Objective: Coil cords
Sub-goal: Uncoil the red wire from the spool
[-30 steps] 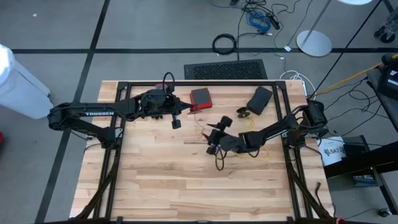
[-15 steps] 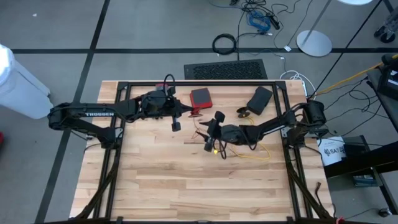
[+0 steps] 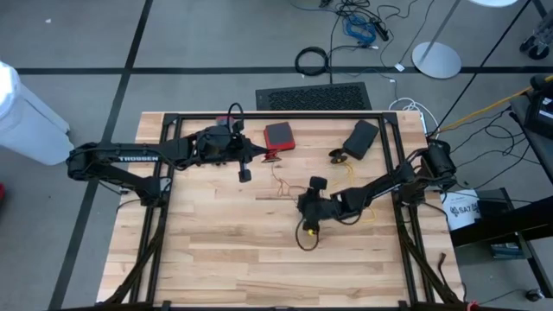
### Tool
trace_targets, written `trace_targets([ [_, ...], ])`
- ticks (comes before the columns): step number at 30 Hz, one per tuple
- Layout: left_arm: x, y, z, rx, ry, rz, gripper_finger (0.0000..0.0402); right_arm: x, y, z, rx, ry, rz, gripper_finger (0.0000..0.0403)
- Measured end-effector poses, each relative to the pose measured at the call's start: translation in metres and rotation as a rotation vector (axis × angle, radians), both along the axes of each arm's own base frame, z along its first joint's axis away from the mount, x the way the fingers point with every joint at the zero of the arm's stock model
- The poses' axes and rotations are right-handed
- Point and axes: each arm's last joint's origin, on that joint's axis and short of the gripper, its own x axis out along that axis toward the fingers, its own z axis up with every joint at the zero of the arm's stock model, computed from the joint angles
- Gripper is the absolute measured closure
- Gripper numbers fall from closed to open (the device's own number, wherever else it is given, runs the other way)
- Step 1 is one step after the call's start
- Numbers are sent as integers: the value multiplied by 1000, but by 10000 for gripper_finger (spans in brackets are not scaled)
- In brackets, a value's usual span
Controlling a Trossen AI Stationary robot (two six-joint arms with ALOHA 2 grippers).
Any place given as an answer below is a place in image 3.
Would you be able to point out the black desk device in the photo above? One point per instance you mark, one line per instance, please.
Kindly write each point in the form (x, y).
(544, 116)

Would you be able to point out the black pouch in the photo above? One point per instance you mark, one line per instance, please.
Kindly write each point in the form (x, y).
(362, 139)

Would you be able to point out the black metal table frame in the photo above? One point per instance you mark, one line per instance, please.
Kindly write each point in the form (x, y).
(194, 116)

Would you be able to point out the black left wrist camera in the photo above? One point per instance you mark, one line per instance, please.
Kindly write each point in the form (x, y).
(245, 175)

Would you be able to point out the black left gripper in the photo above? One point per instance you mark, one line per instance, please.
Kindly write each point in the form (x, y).
(220, 144)

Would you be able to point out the black floor vent grate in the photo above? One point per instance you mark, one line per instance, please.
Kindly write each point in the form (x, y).
(313, 97)

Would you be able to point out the silver lamp stand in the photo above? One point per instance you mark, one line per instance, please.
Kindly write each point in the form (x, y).
(436, 60)

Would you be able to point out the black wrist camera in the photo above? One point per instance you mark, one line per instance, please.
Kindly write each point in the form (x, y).
(318, 183)
(245, 175)

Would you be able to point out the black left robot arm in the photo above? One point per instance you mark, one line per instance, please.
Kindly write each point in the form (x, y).
(134, 158)

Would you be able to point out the white trash bin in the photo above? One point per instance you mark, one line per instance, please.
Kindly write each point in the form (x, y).
(30, 125)

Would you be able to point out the red box with dark lid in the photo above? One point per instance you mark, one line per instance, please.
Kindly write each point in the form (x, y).
(280, 135)

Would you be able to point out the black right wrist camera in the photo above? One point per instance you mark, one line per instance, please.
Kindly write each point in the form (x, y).
(318, 183)

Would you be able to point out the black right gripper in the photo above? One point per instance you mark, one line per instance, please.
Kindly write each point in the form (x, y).
(317, 207)

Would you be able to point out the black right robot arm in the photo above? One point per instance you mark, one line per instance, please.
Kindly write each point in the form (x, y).
(389, 183)

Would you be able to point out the cart with black casters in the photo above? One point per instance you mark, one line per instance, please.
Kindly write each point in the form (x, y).
(540, 49)

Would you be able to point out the black power strip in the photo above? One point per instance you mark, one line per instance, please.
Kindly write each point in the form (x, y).
(380, 29)

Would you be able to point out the small black box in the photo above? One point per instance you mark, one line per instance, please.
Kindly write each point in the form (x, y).
(494, 205)

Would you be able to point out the black side desk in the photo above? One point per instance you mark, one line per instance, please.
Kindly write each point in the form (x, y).
(518, 220)

